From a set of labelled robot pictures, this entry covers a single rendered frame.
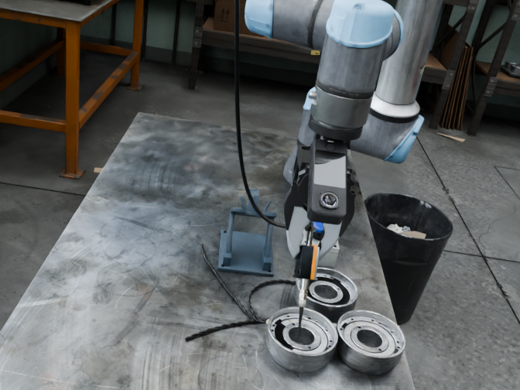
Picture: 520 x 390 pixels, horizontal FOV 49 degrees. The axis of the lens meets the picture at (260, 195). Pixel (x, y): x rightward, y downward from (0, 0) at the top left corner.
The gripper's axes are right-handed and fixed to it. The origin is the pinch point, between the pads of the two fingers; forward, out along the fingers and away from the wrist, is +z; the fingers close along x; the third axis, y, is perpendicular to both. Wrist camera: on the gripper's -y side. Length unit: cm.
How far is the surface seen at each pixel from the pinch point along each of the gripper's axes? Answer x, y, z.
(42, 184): 93, 176, 95
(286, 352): 1.4, -8.0, 11.5
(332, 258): -9.0, 19.2, 12.7
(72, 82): 83, 188, 46
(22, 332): 38.7, -5.9, 15.2
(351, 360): -8.7, -6.5, 13.2
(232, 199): 9.9, 40.9, 15.0
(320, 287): -5.8, 10.0, 12.8
